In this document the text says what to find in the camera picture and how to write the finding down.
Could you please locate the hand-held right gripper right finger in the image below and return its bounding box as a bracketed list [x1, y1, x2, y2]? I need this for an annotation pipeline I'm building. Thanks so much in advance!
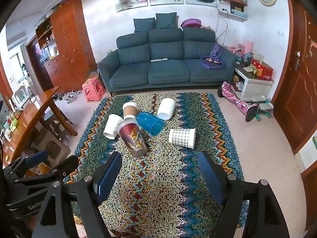
[197, 151, 290, 238]

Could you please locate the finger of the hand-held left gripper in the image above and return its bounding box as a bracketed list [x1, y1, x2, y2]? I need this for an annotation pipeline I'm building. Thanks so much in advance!
[15, 155, 79, 186]
[2, 150, 49, 179]

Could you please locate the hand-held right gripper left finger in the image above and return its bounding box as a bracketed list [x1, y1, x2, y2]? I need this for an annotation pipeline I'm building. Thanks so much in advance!
[32, 151, 123, 238]

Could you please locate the red patterned tall cup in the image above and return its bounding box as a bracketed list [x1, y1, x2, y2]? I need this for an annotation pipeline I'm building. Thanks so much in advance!
[118, 118, 148, 158]

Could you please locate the white checkered cup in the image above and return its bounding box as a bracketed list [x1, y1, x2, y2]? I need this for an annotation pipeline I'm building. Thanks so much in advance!
[169, 128, 197, 150]

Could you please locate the white cup with small print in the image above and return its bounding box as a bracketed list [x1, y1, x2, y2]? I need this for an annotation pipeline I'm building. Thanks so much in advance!
[103, 114, 124, 139]

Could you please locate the blue translucent plastic cup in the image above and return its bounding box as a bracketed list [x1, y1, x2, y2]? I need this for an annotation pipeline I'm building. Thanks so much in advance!
[136, 111, 165, 136]

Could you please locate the paper cup with brown sleeve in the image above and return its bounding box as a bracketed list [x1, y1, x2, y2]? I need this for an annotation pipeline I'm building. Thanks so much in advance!
[122, 102, 138, 120]

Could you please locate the plain white cup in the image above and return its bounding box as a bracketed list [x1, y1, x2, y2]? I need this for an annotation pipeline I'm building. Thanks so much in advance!
[157, 98, 176, 120]

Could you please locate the grey plastic stool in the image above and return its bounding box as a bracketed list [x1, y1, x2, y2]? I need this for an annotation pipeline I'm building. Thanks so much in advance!
[33, 126, 71, 160]

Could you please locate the wooden dining table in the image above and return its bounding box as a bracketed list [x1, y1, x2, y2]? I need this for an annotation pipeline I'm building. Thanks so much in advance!
[0, 86, 78, 165]

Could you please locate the colourful zigzag shaggy rug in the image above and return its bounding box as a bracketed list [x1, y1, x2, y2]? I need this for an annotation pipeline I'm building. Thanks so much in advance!
[63, 93, 249, 231]

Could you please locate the white countertop appliance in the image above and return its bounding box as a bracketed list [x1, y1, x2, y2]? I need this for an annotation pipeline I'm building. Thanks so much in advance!
[11, 85, 31, 111]

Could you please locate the pile of shoes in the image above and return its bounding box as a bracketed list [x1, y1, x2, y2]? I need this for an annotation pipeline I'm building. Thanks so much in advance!
[52, 90, 81, 104]

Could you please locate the pink plastic stool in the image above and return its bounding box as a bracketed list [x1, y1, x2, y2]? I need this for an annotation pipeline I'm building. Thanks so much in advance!
[82, 77, 106, 102]

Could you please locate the pink patterned hoverboard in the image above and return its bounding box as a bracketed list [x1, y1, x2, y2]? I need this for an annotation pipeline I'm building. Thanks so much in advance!
[217, 81, 259, 122]

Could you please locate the teal toy scooter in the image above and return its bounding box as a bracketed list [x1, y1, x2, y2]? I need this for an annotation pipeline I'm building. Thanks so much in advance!
[251, 95, 274, 122]

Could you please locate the white side cabinet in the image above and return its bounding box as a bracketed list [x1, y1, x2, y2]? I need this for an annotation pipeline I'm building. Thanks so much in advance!
[234, 67, 274, 102]

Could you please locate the teal fabric sofa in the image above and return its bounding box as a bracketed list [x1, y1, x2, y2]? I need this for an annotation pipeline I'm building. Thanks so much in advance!
[97, 27, 237, 97]

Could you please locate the red-brown wooden cabinet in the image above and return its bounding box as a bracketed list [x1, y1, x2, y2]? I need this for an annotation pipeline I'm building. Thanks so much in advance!
[26, 0, 97, 93]

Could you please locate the red gift box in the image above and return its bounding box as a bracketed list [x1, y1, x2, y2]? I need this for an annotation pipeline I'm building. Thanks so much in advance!
[251, 59, 273, 80]

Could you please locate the brown wooden door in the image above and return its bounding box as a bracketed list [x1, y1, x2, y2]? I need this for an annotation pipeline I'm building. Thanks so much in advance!
[274, 0, 317, 154]

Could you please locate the purple backpack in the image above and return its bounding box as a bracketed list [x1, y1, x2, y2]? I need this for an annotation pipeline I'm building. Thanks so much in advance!
[210, 43, 224, 58]

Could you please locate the pink box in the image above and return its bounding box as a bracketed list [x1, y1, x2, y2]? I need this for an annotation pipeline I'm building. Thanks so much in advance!
[244, 41, 253, 60]

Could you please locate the purple plastic basin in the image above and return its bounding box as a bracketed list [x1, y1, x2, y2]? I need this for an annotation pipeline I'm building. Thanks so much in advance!
[181, 18, 201, 29]

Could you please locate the teal cushion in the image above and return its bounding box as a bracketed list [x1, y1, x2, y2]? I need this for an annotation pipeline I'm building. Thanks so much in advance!
[156, 12, 177, 29]
[133, 18, 156, 33]

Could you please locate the purple ring toy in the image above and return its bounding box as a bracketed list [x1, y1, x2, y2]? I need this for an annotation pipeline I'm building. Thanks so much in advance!
[200, 56, 224, 70]

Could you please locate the white wall shelf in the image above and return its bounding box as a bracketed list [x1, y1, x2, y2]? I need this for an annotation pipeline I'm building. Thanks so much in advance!
[219, 10, 248, 21]

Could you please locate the wooden wall shelf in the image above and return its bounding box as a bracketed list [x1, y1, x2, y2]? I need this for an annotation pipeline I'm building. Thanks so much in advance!
[222, 0, 248, 7]

